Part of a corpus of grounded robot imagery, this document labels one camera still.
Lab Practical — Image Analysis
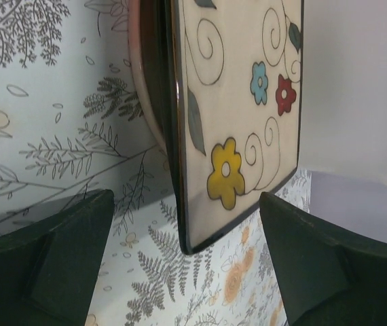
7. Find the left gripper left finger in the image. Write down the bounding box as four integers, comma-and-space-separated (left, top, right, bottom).
0, 189, 115, 325

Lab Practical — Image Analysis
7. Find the floral patterned table mat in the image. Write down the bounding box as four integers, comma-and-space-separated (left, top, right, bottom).
0, 0, 312, 326

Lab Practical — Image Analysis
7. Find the white plastic bin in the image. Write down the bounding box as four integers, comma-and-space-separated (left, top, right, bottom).
299, 1, 387, 186

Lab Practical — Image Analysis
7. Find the dark plate under square plate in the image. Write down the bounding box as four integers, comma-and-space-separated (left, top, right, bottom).
128, 1, 166, 151

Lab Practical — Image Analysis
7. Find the square floral plate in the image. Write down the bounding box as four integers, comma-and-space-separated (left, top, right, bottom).
160, 1, 305, 255

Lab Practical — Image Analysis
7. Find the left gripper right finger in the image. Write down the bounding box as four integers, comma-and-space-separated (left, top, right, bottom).
259, 192, 387, 325

